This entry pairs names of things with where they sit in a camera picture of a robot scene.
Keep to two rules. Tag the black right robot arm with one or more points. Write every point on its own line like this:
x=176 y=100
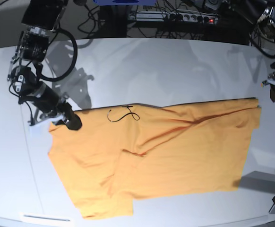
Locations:
x=27 y=82

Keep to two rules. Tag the white power strip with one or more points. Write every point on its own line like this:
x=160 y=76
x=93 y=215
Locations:
x=148 y=16

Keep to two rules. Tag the black power strip red switch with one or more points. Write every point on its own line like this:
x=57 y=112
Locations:
x=194 y=18

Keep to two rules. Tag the white flat bar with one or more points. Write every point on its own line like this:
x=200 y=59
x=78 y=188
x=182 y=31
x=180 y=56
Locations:
x=32 y=215

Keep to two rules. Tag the yellow T-shirt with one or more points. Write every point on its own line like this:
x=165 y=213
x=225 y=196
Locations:
x=136 y=152

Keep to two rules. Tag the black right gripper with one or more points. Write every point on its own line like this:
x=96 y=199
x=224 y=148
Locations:
x=54 y=110

